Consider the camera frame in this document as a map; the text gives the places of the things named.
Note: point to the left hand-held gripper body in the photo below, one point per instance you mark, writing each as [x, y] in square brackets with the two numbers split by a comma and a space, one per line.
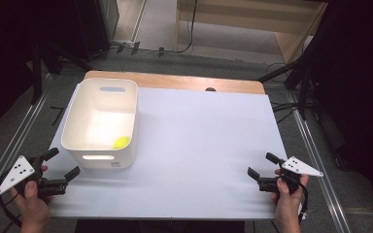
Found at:
[17, 173]

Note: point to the dark curtain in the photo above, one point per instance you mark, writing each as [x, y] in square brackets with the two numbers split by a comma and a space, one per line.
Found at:
[9, 48]
[362, 81]

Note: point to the white board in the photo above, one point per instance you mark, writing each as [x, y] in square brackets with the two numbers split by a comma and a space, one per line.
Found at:
[200, 155]

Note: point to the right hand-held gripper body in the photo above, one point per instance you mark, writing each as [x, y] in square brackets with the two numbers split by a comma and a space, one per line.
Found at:
[299, 166]

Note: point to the black tripod stand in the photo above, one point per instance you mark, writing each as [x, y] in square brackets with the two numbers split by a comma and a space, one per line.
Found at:
[301, 74]

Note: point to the yellow tennis ball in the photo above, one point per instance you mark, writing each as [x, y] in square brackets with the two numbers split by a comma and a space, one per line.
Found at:
[121, 142]

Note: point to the light wooden shelf unit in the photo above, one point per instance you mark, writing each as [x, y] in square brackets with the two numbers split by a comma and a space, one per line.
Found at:
[239, 19]

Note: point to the black cabinet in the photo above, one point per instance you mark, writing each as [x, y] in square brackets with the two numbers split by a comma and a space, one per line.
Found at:
[94, 26]

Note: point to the person's left hand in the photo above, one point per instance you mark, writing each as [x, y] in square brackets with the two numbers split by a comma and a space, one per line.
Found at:
[32, 207]

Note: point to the white plastic storage bin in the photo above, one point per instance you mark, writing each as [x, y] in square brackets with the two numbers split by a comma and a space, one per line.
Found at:
[100, 119]

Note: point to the metal floor rail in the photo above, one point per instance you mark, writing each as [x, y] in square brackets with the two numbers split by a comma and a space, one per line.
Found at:
[314, 145]
[9, 145]

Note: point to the black metal stand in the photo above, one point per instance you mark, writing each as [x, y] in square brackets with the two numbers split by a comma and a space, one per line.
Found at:
[37, 71]

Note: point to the wooden table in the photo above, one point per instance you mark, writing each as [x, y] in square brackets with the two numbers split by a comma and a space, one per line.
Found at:
[175, 81]

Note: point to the dark round table grommet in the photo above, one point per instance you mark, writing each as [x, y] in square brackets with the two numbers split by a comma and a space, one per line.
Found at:
[210, 89]

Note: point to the person's right hand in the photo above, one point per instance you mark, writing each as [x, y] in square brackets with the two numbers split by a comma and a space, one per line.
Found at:
[286, 204]

